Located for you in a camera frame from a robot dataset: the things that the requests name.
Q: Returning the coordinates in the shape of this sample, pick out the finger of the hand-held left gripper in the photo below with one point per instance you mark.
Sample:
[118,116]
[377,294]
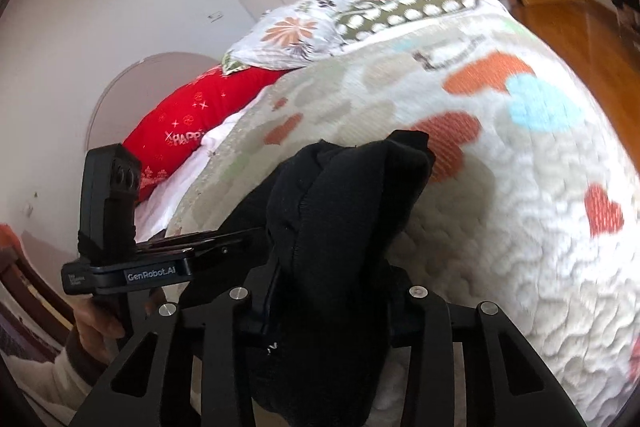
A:
[225,246]

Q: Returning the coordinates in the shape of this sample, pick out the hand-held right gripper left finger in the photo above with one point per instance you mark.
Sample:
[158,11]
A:
[265,307]

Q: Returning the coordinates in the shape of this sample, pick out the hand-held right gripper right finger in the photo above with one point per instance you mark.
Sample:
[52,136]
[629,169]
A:
[397,327]

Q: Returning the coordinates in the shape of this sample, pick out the black pants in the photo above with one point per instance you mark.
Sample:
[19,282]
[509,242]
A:
[330,217]

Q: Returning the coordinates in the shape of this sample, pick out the person's left forearm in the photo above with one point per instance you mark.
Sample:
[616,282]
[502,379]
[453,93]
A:
[55,382]

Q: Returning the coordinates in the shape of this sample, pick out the person's left hand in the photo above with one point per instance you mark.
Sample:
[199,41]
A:
[95,327]

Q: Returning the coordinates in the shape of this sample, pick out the white arched headboard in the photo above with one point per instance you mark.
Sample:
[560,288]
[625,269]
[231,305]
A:
[125,97]

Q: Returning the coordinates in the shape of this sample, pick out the dark wooden furniture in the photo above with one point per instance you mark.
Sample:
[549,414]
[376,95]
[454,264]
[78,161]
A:
[25,287]

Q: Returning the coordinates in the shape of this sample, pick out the red quilt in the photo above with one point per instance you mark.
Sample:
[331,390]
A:
[200,107]

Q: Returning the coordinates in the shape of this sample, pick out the heart-printed blanket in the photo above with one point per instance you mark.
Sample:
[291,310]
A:
[500,232]

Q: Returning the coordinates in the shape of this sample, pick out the floral pillow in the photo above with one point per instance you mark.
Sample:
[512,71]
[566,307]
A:
[290,34]

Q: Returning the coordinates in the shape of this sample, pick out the green dotted pillow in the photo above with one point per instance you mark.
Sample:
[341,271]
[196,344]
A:
[415,9]

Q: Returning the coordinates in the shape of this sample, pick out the wall socket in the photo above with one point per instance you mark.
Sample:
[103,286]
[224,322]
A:
[216,16]

